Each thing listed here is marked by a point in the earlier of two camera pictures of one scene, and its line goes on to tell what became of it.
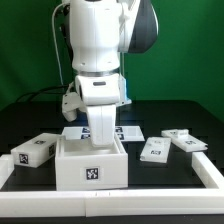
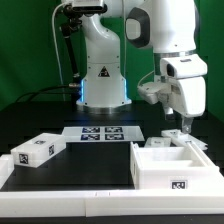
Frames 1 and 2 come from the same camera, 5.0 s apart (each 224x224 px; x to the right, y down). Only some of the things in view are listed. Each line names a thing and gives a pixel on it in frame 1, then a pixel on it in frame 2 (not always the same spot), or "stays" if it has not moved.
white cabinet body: [80, 165] to [173, 168]
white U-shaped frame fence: [114, 202] stays
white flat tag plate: [124, 133] stays
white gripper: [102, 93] to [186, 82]
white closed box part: [36, 151] stays
